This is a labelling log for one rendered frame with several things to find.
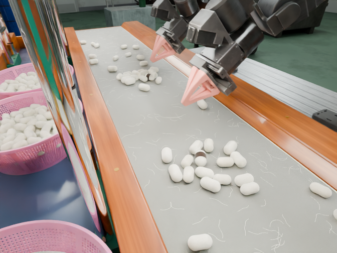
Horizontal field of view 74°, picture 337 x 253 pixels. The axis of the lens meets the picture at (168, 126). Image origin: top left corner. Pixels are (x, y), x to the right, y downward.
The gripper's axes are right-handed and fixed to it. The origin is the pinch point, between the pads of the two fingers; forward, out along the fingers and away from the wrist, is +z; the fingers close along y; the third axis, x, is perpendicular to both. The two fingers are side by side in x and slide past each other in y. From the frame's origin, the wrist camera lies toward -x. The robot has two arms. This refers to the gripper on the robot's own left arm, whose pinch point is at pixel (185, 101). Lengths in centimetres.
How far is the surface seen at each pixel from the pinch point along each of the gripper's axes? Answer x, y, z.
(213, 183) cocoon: 2.2, 17.3, 6.4
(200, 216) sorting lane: 1.0, 20.7, 10.9
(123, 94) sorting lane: 0.2, -24.6, 11.5
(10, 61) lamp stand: -24, -79, 41
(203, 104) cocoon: 10.1, -6.4, -2.6
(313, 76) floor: 215, -125, -124
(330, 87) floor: 208, -96, -116
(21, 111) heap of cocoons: -18.1, -25.6, 32.3
